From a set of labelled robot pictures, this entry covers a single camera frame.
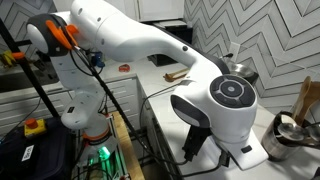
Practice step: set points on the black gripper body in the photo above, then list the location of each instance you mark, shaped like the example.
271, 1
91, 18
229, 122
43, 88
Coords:
196, 140

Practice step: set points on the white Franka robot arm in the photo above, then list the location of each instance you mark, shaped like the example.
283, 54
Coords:
133, 36

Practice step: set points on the dark wooden spoon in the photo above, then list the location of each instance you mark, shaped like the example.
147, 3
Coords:
170, 78

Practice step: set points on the wooden cart top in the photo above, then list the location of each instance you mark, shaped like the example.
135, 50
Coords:
128, 146

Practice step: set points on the light wooden slotted spatula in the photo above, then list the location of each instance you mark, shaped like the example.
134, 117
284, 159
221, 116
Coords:
181, 71

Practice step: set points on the steel utensil holder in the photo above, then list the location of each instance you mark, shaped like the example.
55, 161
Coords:
276, 146

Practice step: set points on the black coffee maker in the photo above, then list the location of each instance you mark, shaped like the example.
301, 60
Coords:
245, 70

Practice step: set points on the white drawer cabinet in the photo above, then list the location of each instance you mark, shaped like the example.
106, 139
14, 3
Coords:
123, 96

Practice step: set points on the metal spoon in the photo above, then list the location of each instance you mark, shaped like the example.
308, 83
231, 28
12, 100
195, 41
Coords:
290, 130
315, 131

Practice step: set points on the small red object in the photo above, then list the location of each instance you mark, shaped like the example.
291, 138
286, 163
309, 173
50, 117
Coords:
124, 67

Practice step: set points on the black microwave oven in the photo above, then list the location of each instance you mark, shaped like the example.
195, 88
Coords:
185, 35

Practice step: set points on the white paper stack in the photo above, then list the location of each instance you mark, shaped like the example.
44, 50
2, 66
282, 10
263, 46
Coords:
173, 24

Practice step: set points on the light wooden cooking spoon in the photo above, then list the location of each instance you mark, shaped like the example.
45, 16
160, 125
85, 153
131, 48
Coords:
313, 96
304, 88

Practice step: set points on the small blue object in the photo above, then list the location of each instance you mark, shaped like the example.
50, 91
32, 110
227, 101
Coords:
98, 60

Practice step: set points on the black equipment case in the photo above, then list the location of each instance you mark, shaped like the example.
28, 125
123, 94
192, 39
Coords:
50, 156

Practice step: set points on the yellow emergency stop button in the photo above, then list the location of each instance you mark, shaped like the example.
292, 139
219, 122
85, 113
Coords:
34, 128

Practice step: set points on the black metal pole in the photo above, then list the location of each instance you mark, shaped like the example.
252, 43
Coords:
33, 80

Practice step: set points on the orange pole clamp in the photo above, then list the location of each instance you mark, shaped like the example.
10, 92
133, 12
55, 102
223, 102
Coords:
18, 55

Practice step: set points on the yellow hand tool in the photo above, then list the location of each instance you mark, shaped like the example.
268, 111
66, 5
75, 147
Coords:
6, 58

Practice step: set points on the aluminium robot stand frame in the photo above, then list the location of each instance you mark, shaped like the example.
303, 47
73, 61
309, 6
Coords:
117, 156

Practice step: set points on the white wall outlet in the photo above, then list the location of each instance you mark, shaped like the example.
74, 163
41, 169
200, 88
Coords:
235, 48

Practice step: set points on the white wall cabinet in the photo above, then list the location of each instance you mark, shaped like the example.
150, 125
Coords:
160, 8

